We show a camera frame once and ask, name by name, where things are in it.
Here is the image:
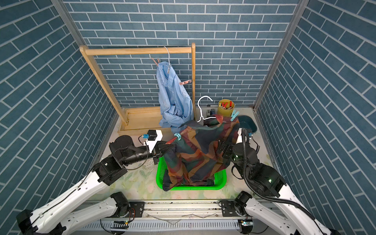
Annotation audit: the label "teal clothespin shoulder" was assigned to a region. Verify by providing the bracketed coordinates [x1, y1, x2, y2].
[174, 133, 182, 141]
[231, 110, 240, 121]

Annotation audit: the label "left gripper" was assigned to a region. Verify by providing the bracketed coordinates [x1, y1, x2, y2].
[120, 139, 175, 166]

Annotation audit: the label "red clothespins in bucket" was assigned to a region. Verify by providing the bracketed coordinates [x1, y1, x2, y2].
[219, 101, 233, 110]

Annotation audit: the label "green plastic basket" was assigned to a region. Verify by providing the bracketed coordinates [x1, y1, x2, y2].
[155, 155, 228, 191]

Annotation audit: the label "wooden clothes rack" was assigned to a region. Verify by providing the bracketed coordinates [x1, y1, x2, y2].
[80, 43, 196, 136]

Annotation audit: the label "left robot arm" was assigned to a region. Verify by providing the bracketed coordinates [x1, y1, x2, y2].
[17, 130, 175, 235]

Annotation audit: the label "plaid long-sleeve shirt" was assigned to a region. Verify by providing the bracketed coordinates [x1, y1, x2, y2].
[162, 115, 240, 192]

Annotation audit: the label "yellow metal bucket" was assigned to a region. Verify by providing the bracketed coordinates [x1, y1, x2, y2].
[217, 99, 235, 117]

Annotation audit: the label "white wire hanger plaid shirt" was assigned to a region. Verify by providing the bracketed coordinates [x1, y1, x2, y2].
[196, 95, 216, 123]

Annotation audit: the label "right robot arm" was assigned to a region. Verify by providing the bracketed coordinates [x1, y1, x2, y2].
[218, 128, 339, 235]

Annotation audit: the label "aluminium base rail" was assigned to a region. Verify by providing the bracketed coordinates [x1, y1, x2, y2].
[73, 199, 283, 235]

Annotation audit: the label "pink clothespin left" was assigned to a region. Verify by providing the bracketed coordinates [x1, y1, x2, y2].
[151, 57, 160, 66]

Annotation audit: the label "white wire hanger blue shirt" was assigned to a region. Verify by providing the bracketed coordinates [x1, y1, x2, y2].
[164, 47, 171, 74]

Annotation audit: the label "teal plastic tub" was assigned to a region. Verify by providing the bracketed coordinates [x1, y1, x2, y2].
[238, 115, 258, 134]

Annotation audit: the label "light blue long-sleeve shirt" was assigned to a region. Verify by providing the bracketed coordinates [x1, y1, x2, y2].
[156, 62, 193, 133]

